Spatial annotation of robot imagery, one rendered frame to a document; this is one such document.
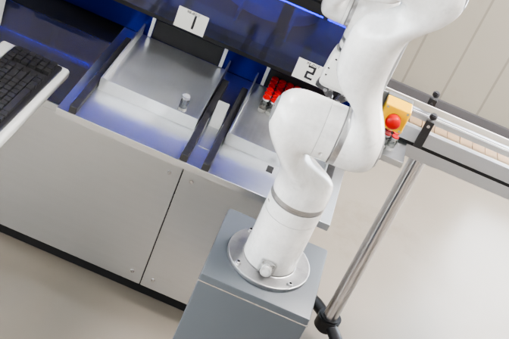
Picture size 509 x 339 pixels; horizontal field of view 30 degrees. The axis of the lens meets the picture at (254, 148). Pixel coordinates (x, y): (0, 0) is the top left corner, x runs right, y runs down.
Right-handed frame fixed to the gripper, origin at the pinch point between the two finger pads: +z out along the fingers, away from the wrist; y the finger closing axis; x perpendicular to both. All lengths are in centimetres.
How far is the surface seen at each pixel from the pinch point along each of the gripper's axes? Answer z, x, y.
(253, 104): 22.1, -24.6, 16.8
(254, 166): 22.4, 2.0, 10.5
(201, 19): 6.5, -28.4, 37.9
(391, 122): 10.4, -23.8, -18.1
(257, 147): 19.6, -2.0, 11.7
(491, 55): 67, -227, -77
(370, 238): 60, -42, -32
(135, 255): 91, -28, 33
